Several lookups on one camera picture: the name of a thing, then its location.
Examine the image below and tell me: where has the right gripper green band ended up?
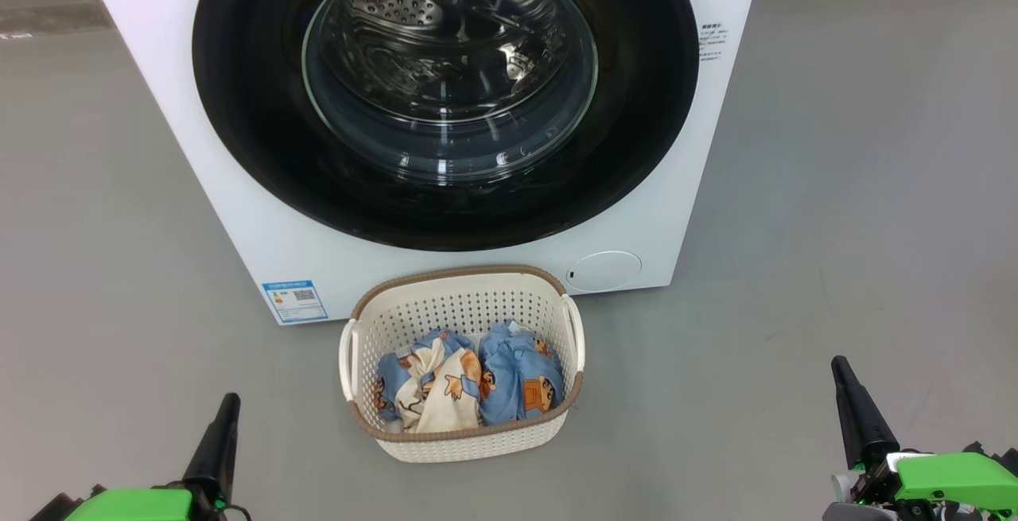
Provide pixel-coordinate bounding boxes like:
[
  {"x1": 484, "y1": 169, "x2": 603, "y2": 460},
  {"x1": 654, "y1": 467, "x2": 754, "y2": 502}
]
[{"x1": 831, "y1": 356, "x2": 1018, "y2": 521}]

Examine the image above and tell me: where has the white front-load washing machine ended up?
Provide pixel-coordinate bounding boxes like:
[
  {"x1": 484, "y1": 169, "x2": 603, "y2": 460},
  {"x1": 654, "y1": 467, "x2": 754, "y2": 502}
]
[{"x1": 76, "y1": 0, "x2": 766, "y2": 327}]

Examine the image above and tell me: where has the round white filter cover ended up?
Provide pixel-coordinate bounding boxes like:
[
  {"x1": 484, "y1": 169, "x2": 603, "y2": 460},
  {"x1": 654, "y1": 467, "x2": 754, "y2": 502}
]
[{"x1": 565, "y1": 251, "x2": 643, "y2": 294}]

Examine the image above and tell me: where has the blue energy label sticker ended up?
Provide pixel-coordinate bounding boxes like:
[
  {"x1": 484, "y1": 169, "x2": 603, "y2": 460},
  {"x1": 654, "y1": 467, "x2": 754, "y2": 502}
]
[{"x1": 262, "y1": 279, "x2": 329, "y2": 325}]

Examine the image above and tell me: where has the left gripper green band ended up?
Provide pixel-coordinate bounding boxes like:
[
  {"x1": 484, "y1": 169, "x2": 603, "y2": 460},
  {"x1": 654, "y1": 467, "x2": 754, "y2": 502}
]
[{"x1": 30, "y1": 393, "x2": 242, "y2": 521}]

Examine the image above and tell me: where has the cream perforated laundry basket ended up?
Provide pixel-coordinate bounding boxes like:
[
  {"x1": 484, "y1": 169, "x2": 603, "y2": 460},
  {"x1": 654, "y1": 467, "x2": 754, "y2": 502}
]
[{"x1": 339, "y1": 265, "x2": 586, "y2": 464}]

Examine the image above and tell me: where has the black round glass washer door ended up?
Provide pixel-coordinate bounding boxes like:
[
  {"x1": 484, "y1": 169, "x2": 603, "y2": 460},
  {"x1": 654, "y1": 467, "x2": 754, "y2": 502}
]
[{"x1": 192, "y1": 0, "x2": 700, "y2": 252}]

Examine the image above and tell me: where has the blue and cream cartoon garment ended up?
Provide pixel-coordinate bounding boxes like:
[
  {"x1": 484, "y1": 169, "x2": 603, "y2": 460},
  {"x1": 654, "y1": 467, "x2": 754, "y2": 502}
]
[{"x1": 374, "y1": 329, "x2": 495, "y2": 434}]

